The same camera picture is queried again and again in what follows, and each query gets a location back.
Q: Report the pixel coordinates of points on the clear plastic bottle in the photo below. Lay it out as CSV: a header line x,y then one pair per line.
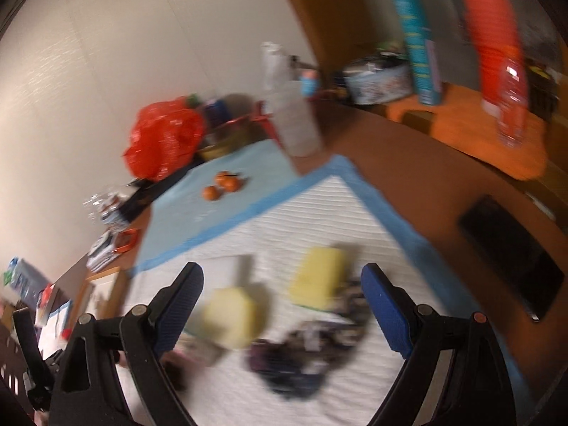
x,y
512,102

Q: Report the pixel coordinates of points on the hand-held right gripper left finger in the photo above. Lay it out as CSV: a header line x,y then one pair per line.
x,y
174,317

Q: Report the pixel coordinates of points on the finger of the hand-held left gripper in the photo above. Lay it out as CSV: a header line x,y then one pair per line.
x,y
27,341

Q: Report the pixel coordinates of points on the orange rimmed lid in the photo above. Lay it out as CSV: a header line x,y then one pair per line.
x,y
126,239

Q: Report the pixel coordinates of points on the black box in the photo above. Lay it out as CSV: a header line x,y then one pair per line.
x,y
144,199

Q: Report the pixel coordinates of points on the pale yellow sponge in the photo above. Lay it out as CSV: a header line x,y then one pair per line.
x,y
233,317

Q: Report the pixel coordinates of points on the teal spray can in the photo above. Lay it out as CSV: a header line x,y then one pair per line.
x,y
415,40

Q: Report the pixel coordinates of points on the dark printed cloth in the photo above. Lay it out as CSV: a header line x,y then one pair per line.
x,y
306,355

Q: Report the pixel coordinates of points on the wooden door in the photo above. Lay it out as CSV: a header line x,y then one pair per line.
x,y
328,13

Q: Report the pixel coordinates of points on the light blue pad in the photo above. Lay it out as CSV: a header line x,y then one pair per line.
x,y
186,222

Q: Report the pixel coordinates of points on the wooden framed white tray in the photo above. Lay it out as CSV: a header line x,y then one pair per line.
x,y
104,293

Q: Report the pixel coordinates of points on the tangerine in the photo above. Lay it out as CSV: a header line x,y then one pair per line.
x,y
231,183
211,192
222,177

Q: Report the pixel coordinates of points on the orange cloth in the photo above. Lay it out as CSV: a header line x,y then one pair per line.
x,y
470,124

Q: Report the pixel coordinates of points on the clear plastic jug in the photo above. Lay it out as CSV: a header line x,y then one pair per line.
x,y
295,120

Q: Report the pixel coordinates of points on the metal bowl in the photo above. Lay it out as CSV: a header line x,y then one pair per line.
x,y
222,146

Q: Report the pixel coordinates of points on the blue bottle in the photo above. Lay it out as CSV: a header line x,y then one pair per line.
x,y
218,113

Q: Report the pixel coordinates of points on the clear plastic package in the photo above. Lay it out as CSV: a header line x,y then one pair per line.
x,y
104,208

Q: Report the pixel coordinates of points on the blue white tissue pack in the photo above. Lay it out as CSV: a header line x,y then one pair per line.
x,y
24,282

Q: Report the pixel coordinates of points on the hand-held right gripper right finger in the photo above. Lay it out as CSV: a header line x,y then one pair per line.
x,y
387,315

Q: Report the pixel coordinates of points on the stack of white packets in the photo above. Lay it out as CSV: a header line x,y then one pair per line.
x,y
103,253

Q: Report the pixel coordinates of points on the black phone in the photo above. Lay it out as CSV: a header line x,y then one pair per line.
x,y
510,257

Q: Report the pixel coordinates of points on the red plastic bag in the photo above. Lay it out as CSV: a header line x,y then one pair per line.
x,y
164,137

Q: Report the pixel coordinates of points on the white pad with blue border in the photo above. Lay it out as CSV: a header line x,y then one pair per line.
x,y
310,213

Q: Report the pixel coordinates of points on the stack of orange cups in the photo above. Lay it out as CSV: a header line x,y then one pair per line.
x,y
490,35

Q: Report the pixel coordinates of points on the yellow rectangular sponge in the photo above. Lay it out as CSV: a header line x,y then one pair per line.
x,y
317,277

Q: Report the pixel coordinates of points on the printed tin box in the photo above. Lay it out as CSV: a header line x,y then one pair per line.
x,y
377,82

